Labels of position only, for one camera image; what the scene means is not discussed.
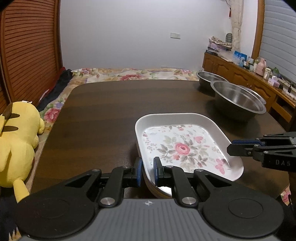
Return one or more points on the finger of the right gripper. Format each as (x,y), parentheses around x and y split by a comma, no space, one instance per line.
(245,150)
(248,142)

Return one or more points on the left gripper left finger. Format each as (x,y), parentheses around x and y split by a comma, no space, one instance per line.
(115,183)

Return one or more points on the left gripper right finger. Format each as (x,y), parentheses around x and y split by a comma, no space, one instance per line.
(176,179)

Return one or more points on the large steel colander bowl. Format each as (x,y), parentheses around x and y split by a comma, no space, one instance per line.
(236,102)

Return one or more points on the floral tray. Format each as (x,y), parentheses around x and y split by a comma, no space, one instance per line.
(155,185)
(186,140)

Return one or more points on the small steel bowl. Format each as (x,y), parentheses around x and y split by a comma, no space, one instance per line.
(206,78)

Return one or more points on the medium steel bowl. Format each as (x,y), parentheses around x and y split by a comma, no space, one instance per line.
(255,94)

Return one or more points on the wooden sideboard cabinet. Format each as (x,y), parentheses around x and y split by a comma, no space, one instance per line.
(278,103)

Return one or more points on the pink tissue box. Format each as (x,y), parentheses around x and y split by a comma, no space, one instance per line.
(273,81)

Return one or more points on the pink thermos jug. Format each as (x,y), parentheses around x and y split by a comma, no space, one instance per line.
(260,69)

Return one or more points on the blue box on sideboard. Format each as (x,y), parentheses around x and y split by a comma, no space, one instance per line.
(239,58)

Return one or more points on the window roller blind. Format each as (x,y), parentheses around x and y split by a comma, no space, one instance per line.
(279,38)

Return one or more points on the floral bed blanket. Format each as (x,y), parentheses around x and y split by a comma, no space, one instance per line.
(95,127)

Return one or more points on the folded fabric pile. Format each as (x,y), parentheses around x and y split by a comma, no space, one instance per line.
(217,45)

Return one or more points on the yellow plush toy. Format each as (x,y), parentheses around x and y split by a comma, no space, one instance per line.
(20,126)

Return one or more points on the dark clothing on bed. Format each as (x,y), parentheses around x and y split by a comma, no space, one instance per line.
(56,90)

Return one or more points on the beige curtain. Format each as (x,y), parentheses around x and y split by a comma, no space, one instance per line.
(236,7)

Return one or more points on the wooden louvered wardrobe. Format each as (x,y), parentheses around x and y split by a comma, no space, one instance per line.
(31,61)

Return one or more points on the wall light switch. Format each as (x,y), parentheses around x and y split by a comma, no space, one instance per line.
(175,36)

